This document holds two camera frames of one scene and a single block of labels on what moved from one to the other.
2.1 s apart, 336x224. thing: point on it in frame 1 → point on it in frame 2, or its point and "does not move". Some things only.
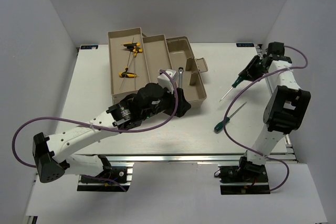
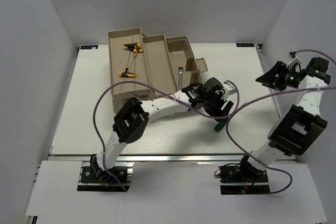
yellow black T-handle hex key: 127,74 does not move
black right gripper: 251,75 → 268,78
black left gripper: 183,105 → 227,109
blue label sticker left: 89,47 does not move
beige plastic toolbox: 135,60 does not move
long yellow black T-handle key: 136,50 does not move
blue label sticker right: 245,44 does not move
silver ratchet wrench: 180,70 does not move
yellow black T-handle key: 131,45 → 136,51
